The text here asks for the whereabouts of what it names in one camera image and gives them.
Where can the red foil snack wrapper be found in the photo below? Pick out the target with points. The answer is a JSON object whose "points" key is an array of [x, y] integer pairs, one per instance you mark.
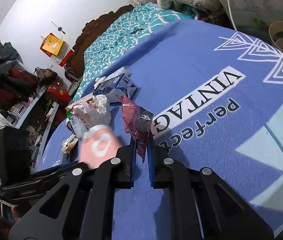
{"points": [[137, 122]]}

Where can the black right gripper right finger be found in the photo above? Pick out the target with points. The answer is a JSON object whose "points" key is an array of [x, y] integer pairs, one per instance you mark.
{"points": [[202, 205]]}

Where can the blue vintage print blanket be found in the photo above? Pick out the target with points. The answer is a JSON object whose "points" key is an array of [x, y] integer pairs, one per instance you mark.
{"points": [[217, 99]]}

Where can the crumpled white red plastic bag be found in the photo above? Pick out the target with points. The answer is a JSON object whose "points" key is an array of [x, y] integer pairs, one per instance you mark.
{"points": [[91, 110]]}

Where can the cluttered metal shelf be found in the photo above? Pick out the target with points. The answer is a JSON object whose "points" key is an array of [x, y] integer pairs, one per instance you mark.
{"points": [[18, 85]]}

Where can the teal patterned bed sheet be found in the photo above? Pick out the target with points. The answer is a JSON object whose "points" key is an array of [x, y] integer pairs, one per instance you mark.
{"points": [[124, 34]]}

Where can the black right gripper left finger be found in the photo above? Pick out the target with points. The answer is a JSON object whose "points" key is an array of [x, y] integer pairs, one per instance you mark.
{"points": [[80, 205]]}

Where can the carved wooden headboard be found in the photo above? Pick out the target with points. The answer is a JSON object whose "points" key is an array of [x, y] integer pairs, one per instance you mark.
{"points": [[74, 67]]}

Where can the yellow red wall calendar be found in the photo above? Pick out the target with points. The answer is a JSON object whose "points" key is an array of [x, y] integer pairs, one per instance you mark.
{"points": [[56, 49]]}

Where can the gloved left hand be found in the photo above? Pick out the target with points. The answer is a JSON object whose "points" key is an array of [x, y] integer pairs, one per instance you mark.
{"points": [[99, 144]]}

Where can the blue white carton box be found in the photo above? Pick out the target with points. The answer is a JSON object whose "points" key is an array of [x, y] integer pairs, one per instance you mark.
{"points": [[116, 87]]}

